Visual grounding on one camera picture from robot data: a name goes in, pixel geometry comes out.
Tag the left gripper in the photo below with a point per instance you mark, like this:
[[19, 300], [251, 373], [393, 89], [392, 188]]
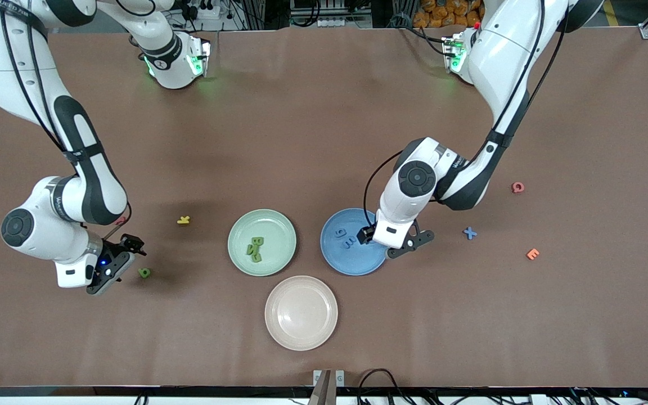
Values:
[[367, 234]]

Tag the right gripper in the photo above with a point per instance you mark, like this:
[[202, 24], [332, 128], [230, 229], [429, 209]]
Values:
[[117, 248]]

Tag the blue letter E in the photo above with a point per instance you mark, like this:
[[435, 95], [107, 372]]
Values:
[[349, 243]]

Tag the blue lowercase letter g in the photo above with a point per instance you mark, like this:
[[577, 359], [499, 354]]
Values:
[[341, 232]]

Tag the green round lowercase letter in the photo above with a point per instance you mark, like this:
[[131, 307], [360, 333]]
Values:
[[142, 274]]

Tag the blue letter X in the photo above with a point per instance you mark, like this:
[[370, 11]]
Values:
[[470, 233]]

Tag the green letter B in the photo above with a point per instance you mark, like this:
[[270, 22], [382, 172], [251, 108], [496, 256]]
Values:
[[258, 242]]

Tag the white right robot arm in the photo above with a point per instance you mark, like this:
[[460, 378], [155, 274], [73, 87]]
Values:
[[54, 242]]

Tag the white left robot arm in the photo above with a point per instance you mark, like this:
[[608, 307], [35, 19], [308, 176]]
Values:
[[504, 56]]

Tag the blue plate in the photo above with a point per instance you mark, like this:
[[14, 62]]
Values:
[[352, 261]]

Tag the yellow letter K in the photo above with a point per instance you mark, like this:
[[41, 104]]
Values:
[[183, 220]]

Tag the green plate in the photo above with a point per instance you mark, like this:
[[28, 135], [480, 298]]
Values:
[[276, 253]]

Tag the beige pink plate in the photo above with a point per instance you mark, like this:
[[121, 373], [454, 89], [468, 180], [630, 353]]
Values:
[[301, 313]]

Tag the pink letter Q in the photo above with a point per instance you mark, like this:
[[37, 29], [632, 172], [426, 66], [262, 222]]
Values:
[[514, 188]]

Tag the metal table clamp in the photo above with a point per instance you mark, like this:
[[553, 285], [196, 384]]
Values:
[[327, 388]]

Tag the orange letter E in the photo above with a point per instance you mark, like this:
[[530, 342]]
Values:
[[533, 254]]

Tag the grey power strip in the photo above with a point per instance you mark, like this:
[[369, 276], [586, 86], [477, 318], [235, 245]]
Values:
[[335, 22]]

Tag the orange snack bag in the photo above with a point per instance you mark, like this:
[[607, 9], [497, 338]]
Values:
[[442, 14]]

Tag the white power strip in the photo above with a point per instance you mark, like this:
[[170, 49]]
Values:
[[207, 10]]

